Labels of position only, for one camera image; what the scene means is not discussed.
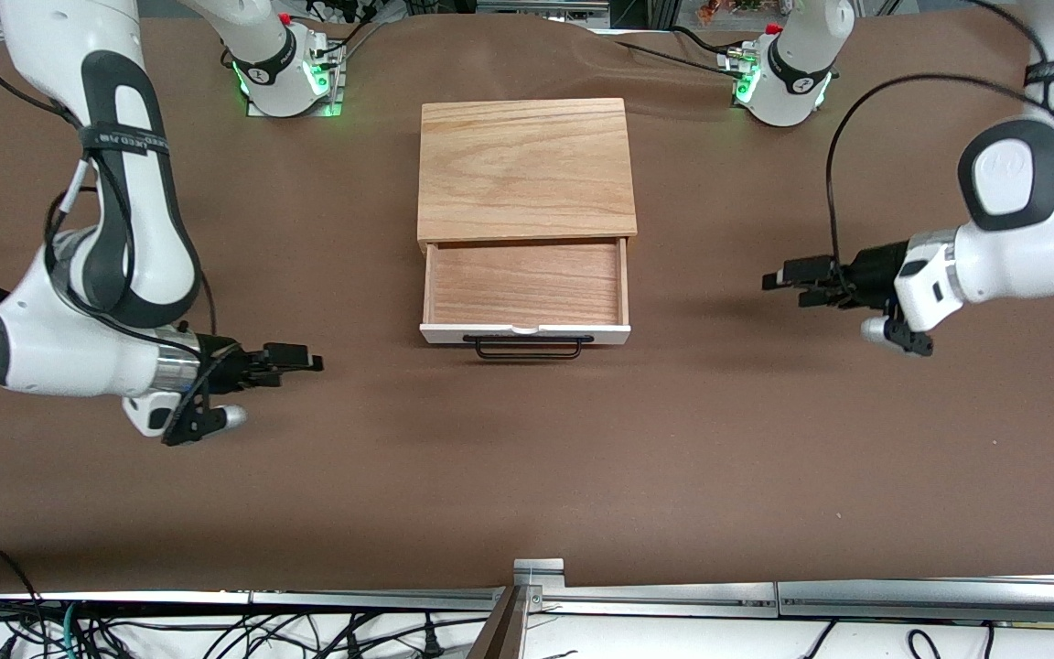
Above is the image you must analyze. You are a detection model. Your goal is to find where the wooden drawer cabinet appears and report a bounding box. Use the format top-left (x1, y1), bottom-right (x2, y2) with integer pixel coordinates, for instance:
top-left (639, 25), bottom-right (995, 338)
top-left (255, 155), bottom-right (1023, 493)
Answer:
top-left (416, 97), bottom-right (639, 254)

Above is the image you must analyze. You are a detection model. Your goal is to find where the medium aluminium frame rail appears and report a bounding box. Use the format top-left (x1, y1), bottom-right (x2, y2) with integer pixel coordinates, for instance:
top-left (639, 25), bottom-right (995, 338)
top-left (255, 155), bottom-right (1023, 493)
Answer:
top-left (536, 581), bottom-right (780, 619)

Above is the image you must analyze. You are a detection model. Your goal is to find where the aluminium centre bracket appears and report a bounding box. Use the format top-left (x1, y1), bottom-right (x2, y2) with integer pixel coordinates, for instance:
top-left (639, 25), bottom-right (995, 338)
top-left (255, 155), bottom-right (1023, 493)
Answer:
top-left (514, 556), bottom-right (566, 591)

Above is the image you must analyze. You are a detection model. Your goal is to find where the black metal drawer handle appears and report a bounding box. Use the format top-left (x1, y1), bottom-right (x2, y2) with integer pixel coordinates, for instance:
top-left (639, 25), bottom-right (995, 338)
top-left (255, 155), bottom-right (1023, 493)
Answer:
top-left (462, 333), bottom-right (596, 361)

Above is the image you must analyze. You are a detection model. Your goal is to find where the black base cable bundle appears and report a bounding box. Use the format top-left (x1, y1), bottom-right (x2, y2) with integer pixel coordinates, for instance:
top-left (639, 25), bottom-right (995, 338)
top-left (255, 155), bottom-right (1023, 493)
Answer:
top-left (303, 0), bottom-right (404, 56)

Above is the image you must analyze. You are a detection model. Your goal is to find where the long aluminium frame rail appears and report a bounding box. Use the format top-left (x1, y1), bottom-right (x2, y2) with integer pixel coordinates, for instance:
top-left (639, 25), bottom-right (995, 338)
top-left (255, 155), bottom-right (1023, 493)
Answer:
top-left (0, 589), bottom-right (506, 612)

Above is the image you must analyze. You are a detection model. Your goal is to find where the aluminium back frame rail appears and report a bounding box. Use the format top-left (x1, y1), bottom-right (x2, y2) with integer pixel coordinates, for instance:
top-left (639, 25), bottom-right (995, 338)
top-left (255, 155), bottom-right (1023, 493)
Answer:
top-left (477, 0), bottom-right (610, 27)

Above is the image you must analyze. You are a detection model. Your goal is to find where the wide aluminium frame rail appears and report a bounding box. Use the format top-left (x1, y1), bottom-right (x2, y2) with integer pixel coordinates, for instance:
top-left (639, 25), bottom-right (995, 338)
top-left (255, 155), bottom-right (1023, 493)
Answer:
top-left (779, 574), bottom-right (1054, 625)

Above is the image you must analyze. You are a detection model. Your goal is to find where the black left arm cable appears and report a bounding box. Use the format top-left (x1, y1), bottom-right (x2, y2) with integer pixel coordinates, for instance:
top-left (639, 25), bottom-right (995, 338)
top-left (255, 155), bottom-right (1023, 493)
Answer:
top-left (824, 73), bottom-right (1054, 275)

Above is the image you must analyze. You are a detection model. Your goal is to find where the straight black cable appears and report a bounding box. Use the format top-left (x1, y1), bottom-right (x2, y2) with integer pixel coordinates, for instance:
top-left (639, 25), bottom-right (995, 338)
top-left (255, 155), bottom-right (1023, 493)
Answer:
top-left (617, 38), bottom-right (740, 70)

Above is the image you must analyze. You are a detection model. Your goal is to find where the brown table cloth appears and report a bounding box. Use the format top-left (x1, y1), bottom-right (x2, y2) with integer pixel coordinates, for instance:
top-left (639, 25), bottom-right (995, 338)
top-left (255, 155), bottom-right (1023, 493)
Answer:
top-left (0, 9), bottom-right (1054, 594)

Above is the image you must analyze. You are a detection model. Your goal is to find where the white-fronted wooden drawer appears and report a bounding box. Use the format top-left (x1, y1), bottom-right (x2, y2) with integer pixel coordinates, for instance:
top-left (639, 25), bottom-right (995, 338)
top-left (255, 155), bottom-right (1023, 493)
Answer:
top-left (419, 236), bottom-right (632, 346)

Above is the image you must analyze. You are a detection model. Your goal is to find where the curved black cable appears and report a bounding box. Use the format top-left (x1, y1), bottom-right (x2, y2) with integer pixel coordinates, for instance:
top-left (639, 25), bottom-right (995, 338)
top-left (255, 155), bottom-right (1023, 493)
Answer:
top-left (669, 26), bottom-right (731, 54)

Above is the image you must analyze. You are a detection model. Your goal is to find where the diagonal aluminium strut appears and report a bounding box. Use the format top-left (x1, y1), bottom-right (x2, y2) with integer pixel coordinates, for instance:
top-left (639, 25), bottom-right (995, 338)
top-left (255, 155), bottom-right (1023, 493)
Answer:
top-left (467, 586), bottom-right (543, 659)

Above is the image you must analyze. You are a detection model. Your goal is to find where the orange background clutter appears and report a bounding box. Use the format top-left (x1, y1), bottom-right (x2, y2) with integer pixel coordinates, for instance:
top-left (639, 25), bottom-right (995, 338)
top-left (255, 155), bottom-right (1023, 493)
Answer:
top-left (696, 0), bottom-right (770, 26)

